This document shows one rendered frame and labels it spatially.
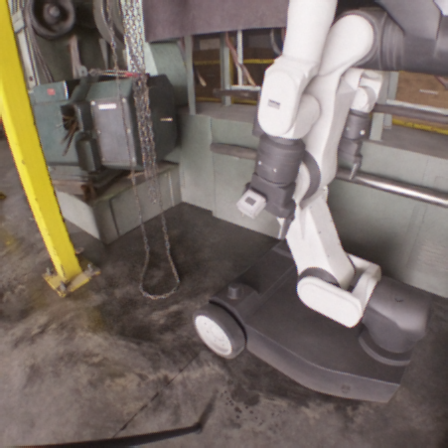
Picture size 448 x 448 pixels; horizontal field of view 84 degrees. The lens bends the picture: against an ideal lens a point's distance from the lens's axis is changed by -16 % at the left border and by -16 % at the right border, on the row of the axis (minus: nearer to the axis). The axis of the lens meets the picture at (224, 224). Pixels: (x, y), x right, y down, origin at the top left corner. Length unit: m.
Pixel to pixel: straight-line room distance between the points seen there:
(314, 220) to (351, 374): 0.44
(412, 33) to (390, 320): 0.66
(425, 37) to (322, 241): 0.54
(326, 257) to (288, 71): 0.53
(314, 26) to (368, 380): 0.82
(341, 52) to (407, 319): 0.65
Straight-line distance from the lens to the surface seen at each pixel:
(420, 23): 0.64
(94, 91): 1.48
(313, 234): 0.82
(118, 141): 1.42
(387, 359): 0.91
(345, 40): 0.64
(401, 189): 1.17
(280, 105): 0.49
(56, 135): 1.70
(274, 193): 0.58
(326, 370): 0.87
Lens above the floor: 0.89
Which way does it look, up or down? 31 degrees down
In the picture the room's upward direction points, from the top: 2 degrees counter-clockwise
